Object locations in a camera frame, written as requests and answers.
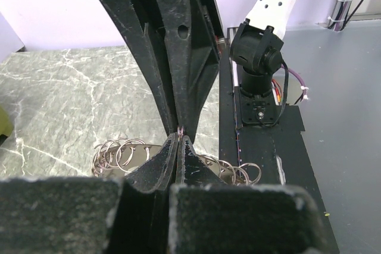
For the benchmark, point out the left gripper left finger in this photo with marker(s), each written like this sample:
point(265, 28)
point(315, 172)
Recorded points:
point(88, 214)

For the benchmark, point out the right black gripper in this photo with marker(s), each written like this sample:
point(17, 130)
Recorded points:
point(175, 44)

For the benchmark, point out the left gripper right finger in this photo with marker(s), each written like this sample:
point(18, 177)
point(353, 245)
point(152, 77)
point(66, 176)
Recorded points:
point(206, 215)

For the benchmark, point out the metal keyring disc with rings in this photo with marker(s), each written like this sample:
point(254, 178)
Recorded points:
point(120, 157)

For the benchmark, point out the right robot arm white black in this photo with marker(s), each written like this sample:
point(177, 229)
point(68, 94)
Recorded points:
point(178, 44)

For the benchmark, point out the olive green plastic bin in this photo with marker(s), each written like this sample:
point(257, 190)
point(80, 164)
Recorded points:
point(6, 126)

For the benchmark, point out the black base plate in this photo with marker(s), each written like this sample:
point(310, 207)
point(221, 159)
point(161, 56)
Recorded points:
point(256, 123)

